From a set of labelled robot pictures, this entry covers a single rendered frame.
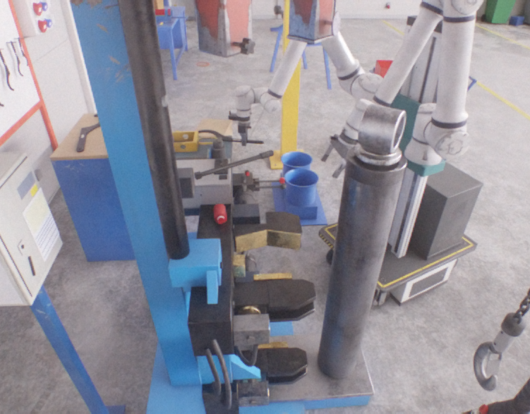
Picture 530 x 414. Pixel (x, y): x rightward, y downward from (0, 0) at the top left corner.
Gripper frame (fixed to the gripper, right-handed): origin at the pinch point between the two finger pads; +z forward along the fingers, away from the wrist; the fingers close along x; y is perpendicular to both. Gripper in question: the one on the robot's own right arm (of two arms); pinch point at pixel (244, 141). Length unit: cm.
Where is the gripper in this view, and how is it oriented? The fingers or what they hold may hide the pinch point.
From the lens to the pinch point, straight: 242.6
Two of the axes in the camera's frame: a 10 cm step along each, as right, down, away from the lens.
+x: 1.8, -5.8, 7.9
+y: 9.8, 1.1, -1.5
